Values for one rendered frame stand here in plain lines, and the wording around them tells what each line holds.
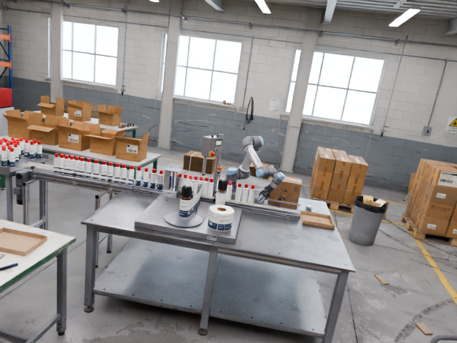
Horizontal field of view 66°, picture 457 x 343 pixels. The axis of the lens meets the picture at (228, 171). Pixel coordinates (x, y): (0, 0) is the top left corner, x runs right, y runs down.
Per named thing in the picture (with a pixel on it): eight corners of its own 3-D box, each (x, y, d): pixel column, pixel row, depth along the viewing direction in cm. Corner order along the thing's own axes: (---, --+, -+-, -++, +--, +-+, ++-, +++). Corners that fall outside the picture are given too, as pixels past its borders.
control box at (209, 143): (200, 155, 342) (203, 136, 336) (213, 154, 354) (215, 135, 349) (208, 158, 335) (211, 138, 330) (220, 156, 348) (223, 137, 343)
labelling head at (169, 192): (162, 196, 335) (164, 169, 328) (165, 191, 348) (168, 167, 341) (176, 198, 334) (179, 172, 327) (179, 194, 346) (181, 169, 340)
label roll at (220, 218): (204, 221, 293) (206, 205, 289) (226, 220, 301) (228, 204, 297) (212, 231, 275) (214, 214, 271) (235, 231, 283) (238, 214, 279)
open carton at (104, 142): (81, 153, 479) (81, 126, 470) (102, 146, 530) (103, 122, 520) (111, 158, 472) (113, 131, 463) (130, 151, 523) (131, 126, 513)
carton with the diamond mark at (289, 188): (267, 204, 362) (271, 179, 355) (269, 197, 385) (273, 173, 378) (296, 209, 358) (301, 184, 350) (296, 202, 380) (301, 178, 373)
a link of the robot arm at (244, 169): (232, 175, 385) (248, 133, 354) (243, 174, 393) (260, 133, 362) (237, 182, 377) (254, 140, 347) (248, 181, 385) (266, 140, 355)
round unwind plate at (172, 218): (160, 224, 277) (160, 222, 276) (170, 209, 306) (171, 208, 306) (198, 230, 274) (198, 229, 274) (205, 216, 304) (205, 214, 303)
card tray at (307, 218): (302, 224, 329) (302, 220, 328) (299, 214, 354) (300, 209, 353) (334, 229, 326) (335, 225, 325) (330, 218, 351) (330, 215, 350)
